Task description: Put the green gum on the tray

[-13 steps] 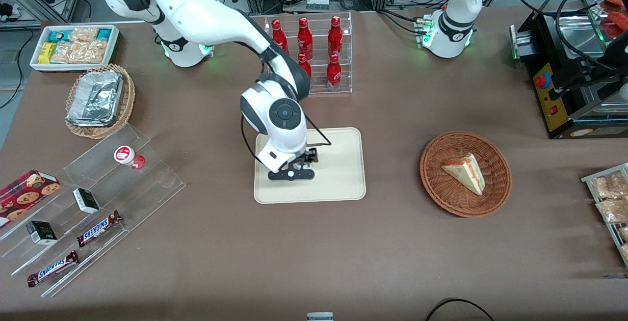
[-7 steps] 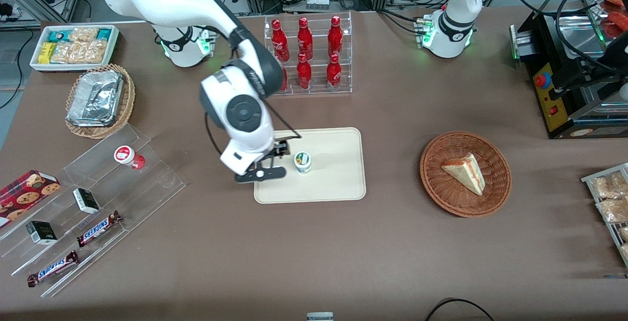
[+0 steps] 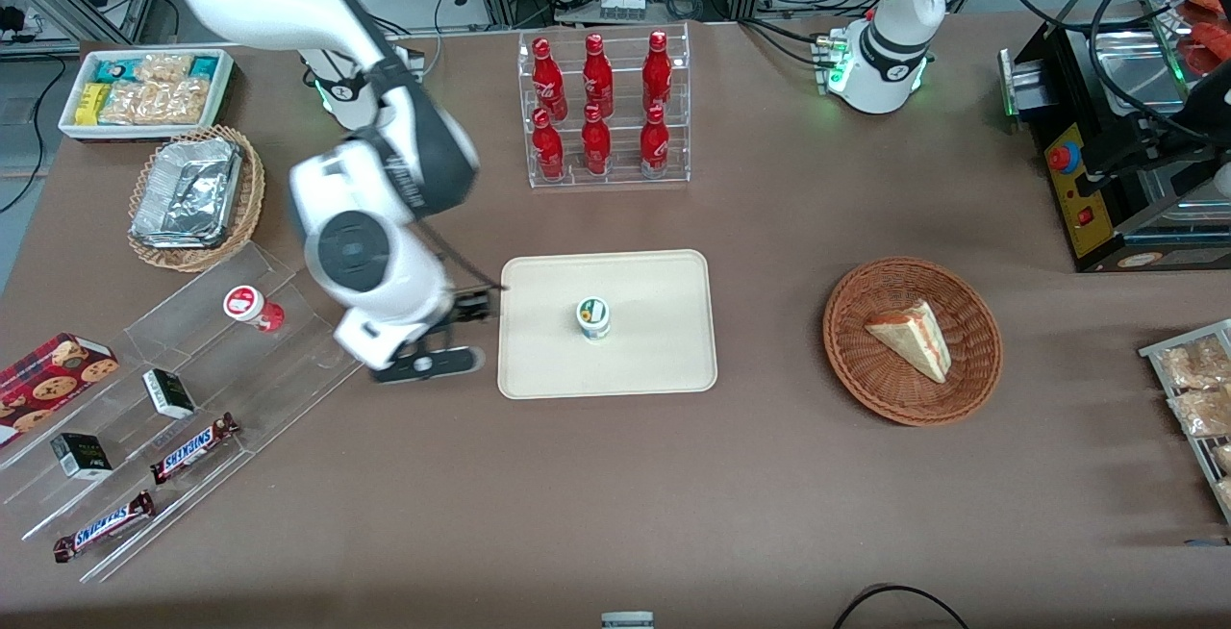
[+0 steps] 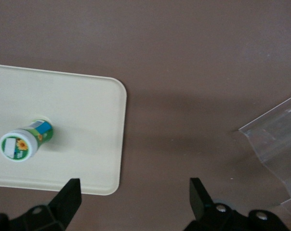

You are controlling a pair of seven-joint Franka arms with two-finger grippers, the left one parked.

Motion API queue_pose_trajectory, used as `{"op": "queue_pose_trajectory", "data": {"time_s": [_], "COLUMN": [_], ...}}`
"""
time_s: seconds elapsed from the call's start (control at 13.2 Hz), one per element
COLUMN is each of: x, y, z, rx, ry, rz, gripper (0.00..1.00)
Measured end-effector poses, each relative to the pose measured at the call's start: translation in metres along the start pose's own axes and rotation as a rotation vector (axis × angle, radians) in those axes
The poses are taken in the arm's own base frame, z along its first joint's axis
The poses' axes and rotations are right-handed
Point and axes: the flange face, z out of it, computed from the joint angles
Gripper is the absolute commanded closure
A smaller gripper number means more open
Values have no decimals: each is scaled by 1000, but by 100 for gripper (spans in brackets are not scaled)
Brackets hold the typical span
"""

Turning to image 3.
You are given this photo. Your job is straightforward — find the green-lidded yogurt cup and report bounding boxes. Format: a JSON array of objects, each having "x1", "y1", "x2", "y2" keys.
[{"x1": 575, "y1": 296, "x2": 613, "y2": 342}]

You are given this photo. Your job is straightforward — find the beige plastic tray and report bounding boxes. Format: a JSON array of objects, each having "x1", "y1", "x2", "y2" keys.
[{"x1": 497, "y1": 249, "x2": 719, "y2": 401}]

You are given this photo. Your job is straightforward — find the grey metal snack tray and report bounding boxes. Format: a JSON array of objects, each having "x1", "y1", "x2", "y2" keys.
[{"x1": 1139, "y1": 319, "x2": 1231, "y2": 525}]

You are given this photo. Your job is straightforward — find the clear acrylic stepped shelf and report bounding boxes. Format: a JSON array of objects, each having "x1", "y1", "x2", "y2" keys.
[{"x1": 0, "y1": 242, "x2": 366, "y2": 584}]

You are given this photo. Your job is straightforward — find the red yogurt cup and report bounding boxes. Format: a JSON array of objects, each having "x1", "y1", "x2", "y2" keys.
[{"x1": 223, "y1": 285, "x2": 287, "y2": 334}]

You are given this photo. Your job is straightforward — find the red cola bottle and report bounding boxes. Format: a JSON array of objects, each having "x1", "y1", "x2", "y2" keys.
[
  {"x1": 640, "y1": 104, "x2": 670, "y2": 179},
  {"x1": 532, "y1": 108, "x2": 566, "y2": 182},
  {"x1": 531, "y1": 37, "x2": 567, "y2": 121},
  {"x1": 642, "y1": 30, "x2": 673, "y2": 113},
  {"x1": 581, "y1": 104, "x2": 613, "y2": 177},
  {"x1": 582, "y1": 33, "x2": 615, "y2": 117}
]

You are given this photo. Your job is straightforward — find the light wicker basket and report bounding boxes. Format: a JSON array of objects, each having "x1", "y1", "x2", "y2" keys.
[{"x1": 127, "y1": 124, "x2": 267, "y2": 272}]

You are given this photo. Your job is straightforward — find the clear acrylic bottle rack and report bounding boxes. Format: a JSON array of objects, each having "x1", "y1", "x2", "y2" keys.
[{"x1": 517, "y1": 21, "x2": 691, "y2": 189}]

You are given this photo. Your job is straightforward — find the Snickers chocolate bar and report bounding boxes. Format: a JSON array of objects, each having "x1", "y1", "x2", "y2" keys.
[
  {"x1": 53, "y1": 491, "x2": 157, "y2": 564},
  {"x1": 149, "y1": 413, "x2": 241, "y2": 486}
]

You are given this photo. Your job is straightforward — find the small black box white label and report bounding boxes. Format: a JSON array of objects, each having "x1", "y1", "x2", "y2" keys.
[{"x1": 142, "y1": 368, "x2": 197, "y2": 420}]

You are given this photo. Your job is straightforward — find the silver foil packets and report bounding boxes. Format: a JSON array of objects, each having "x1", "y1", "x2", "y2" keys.
[{"x1": 130, "y1": 137, "x2": 243, "y2": 250}]

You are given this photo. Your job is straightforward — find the white plastic bin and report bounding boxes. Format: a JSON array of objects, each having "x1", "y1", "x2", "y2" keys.
[{"x1": 58, "y1": 47, "x2": 237, "y2": 143}]

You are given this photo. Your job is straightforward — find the small black box gold print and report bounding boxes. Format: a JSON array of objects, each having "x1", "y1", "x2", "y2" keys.
[{"x1": 50, "y1": 432, "x2": 113, "y2": 482}]

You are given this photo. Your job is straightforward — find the clear cracker pack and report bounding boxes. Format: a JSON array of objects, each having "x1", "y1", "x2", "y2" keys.
[
  {"x1": 135, "y1": 54, "x2": 194, "y2": 85},
  {"x1": 99, "y1": 79, "x2": 212, "y2": 126}
]

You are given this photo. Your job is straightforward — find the red cookie box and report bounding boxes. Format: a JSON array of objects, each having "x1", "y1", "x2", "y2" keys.
[{"x1": 0, "y1": 332, "x2": 121, "y2": 447}]

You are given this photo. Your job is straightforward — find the yellow snack pack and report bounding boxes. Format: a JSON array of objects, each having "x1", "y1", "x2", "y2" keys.
[{"x1": 75, "y1": 83, "x2": 113, "y2": 127}]

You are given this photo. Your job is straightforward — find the round brown wicker basket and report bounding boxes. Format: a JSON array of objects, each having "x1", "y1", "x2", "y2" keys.
[{"x1": 822, "y1": 257, "x2": 1004, "y2": 427}]

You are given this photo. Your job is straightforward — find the triangular sandwich wedge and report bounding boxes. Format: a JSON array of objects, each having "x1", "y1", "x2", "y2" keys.
[{"x1": 864, "y1": 299, "x2": 953, "y2": 385}]

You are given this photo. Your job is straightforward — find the black metal machine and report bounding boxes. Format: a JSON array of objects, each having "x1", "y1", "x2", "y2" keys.
[{"x1": 998, "y1": 0, "x2": 1231, "y2": 274}]

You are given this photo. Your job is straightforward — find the thin black cable loop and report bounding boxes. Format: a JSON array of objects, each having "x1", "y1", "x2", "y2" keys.
[{"x1": 832, "y1": 584, "x2": 972, "y2": 629}]

